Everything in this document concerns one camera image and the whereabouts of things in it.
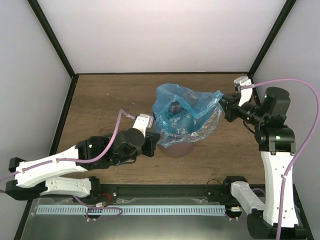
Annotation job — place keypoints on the black right corner frame post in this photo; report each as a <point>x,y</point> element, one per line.
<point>276,27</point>

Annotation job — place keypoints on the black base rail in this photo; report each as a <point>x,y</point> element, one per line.
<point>133,191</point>

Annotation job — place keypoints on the blue translucent trash bag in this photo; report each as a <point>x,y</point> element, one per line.
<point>183,115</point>

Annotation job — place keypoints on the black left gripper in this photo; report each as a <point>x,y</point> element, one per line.
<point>153,138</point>

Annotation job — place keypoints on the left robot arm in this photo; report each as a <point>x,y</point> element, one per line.
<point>47,176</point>

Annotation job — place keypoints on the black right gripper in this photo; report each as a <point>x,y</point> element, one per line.
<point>230,108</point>

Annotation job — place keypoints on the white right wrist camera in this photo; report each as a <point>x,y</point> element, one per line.
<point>245,93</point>

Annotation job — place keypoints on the black left corner frame post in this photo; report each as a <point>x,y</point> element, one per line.
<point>42,19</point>

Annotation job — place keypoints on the black corner frame post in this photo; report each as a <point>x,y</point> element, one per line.
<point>276,27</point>
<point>42,19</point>

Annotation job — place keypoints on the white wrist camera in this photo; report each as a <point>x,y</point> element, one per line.
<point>245,93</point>
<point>143,122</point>

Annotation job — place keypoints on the mauve plastic trash bin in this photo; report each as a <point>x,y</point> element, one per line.
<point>177,150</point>

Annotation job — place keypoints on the white slotted cable duct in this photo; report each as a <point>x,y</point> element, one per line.
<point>139,210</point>

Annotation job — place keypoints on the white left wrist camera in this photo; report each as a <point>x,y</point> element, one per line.
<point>143,122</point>

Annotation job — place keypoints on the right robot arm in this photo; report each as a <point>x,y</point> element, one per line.
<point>276,143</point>

